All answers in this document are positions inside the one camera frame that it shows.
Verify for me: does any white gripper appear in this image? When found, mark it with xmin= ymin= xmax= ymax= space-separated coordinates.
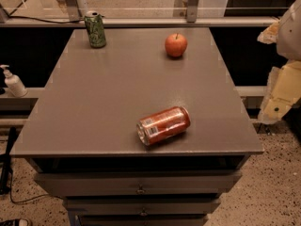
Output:
xmin=257 ymin=0 xmax=301 ymax=124

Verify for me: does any red coke can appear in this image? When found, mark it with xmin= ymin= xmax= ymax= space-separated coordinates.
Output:
xmin=136 ymin=106 xmax=191 ymax=146

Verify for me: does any green soda can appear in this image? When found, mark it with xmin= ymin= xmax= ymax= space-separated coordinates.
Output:
xmin=84 ymin=11 xmax=106 ymax=48

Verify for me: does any red apple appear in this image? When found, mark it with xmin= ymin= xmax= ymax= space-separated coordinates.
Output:
xmin=165 ymin=33 xmax=188 ymax=57

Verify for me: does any grey drawer cabinet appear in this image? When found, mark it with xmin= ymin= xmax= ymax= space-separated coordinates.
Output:
xmin=12 ymin=28 xmax=262 ymax=226

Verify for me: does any grey drawer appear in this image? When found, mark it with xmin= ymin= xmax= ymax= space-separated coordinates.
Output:
xmin=64 ymin=196 xmax=220 ymax=216
xmin=35 ymin=170 xmax=242 ymax=197

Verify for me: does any top grey drawer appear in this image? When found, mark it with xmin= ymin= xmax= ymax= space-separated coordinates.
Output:
xmin=35 ymin=170 xmax=242 ymax=197

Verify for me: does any white pump bottle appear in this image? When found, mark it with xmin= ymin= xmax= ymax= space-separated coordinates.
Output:
xmin=0 ymin=65 xmax=27 ymax=97

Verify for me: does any black stand leg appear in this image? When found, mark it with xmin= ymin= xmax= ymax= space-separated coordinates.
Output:
xmin=0 ymin=127 xmax=17 ymax=195

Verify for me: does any black and white shoe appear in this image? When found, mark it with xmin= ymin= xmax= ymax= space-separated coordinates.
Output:
xmin=0 ymin=218 xmax=32 ymax=226

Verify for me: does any black cable behind table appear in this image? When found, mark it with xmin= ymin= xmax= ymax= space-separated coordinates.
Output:
xmin=8 ymin=14 xmax=85 ymax=24

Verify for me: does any black cable on floor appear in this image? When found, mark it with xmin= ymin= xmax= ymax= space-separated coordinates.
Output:
xmin=8 ymin=169 xmax=64 ymax=205

